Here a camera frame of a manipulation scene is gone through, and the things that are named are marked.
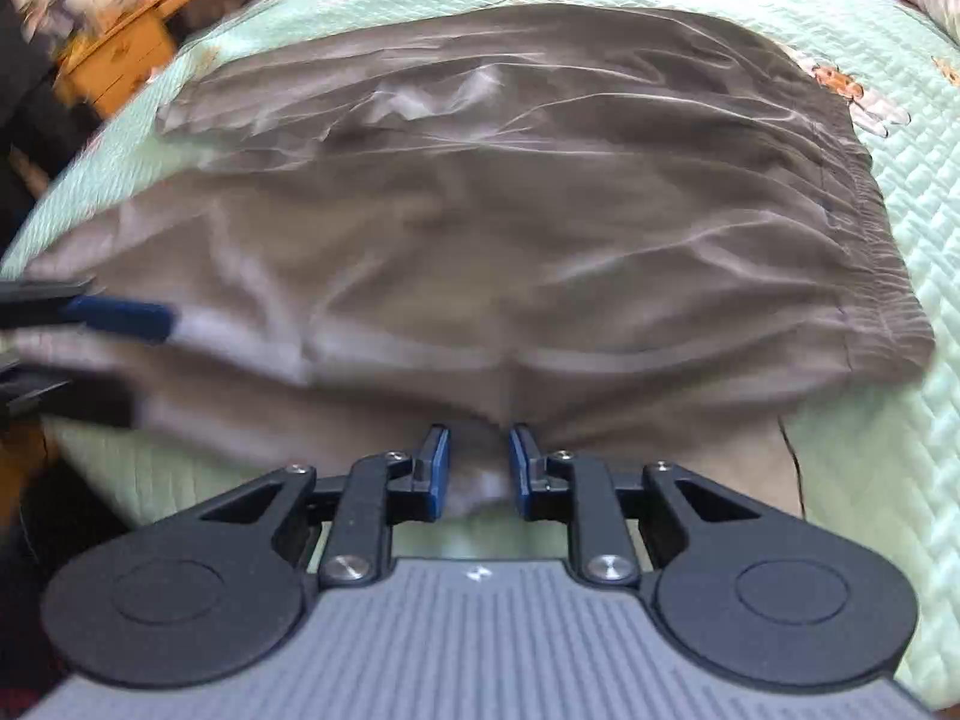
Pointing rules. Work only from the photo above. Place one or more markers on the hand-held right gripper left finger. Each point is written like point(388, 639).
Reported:
point(439, 474)

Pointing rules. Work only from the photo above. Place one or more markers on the wooden desk with drawers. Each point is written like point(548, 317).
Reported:
point(120, 60)

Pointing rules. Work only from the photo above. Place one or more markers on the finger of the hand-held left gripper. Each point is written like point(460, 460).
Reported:
point(82, 397)
point(127, 319)

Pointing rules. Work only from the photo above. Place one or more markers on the grey pants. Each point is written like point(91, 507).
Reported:
point(487, 240)

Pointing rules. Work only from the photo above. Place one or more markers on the green quilted bee bedspread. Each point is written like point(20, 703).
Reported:
point(900, 427)

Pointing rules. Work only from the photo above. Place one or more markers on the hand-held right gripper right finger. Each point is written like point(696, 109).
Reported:
point(519, 474)

